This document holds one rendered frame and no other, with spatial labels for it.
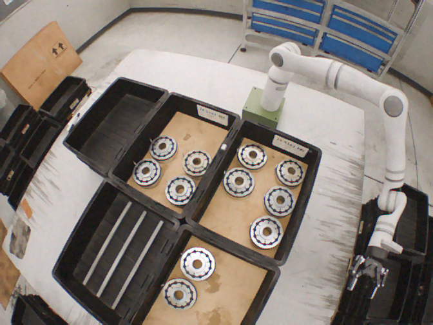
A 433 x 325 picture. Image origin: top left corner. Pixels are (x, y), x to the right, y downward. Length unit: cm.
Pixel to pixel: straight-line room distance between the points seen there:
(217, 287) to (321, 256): 43
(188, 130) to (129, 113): 30
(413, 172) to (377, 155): 56
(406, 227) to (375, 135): 122
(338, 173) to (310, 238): 33
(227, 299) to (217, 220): 25
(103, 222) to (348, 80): 92
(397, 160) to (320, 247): 44
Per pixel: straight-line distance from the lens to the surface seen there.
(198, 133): 82
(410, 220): 156
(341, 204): 97
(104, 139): 95
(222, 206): 69
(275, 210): 68
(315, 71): 72
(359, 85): 71
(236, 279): 67
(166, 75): 130
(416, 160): 274
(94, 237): 81
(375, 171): 217
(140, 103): 99
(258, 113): 96
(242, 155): 73
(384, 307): 155
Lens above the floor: 150
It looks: 63 degrees down
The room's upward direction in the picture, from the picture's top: 4 degrees counter-clockwise
